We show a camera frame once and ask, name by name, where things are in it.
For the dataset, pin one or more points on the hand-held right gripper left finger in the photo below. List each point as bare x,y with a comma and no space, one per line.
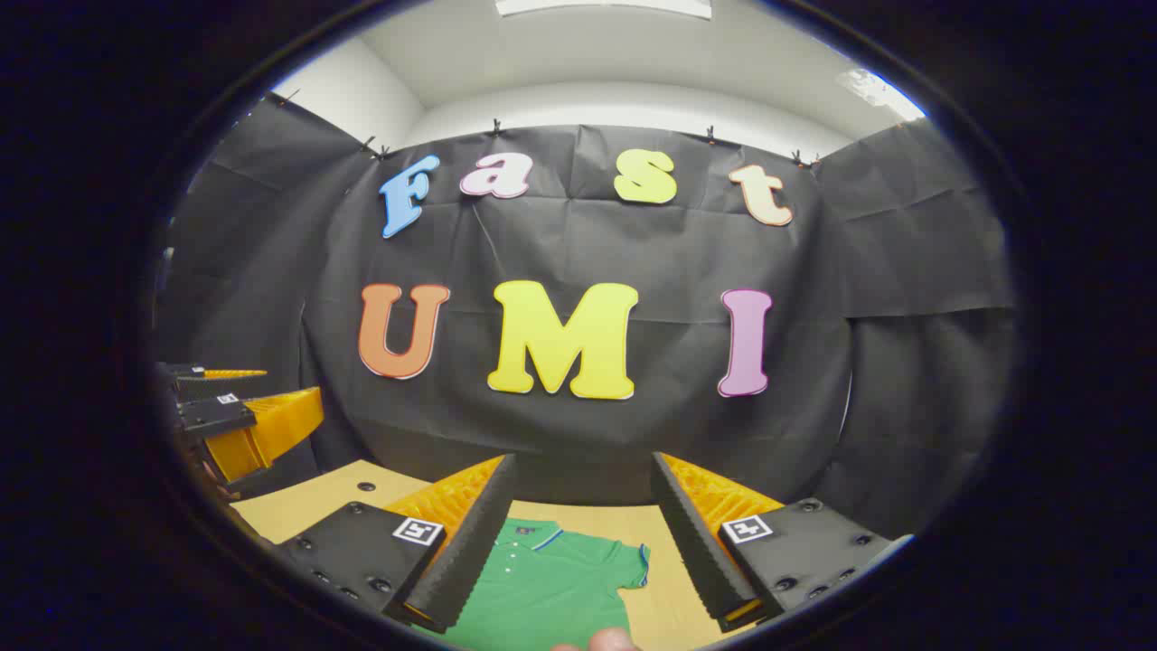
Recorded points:
470,551

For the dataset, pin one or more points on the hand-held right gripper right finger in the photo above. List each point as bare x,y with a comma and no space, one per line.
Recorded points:
700,551

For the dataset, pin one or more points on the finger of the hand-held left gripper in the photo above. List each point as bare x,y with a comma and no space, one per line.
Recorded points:
230,373
271,425

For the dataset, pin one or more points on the green T-shirt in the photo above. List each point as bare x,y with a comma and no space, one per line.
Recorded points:
542,588

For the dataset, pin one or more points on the ceiling light panel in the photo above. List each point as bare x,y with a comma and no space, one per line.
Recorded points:
597,6

